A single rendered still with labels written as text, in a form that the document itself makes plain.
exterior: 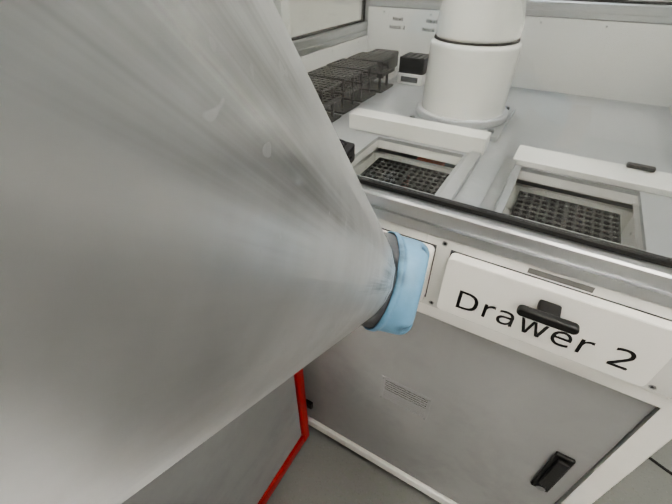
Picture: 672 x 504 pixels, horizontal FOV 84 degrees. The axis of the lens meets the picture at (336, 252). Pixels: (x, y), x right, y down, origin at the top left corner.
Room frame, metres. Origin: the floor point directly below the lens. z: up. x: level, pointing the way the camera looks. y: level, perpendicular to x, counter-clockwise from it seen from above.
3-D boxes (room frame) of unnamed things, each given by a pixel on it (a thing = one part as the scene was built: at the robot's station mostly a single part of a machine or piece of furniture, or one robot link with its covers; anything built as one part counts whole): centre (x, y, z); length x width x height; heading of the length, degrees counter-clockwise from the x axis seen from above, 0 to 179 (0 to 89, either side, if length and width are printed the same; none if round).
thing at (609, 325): (0.36, -0.30, 0.87); 0.29 x 0.02 x 0.11; 60
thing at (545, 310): (0.33, -0.28, 0.91); 0.07 x 0.04 x 0.01; 60
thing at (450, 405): (0.90, -0.31, 0.40); 1.03 x 0.95 x 0.80; 60
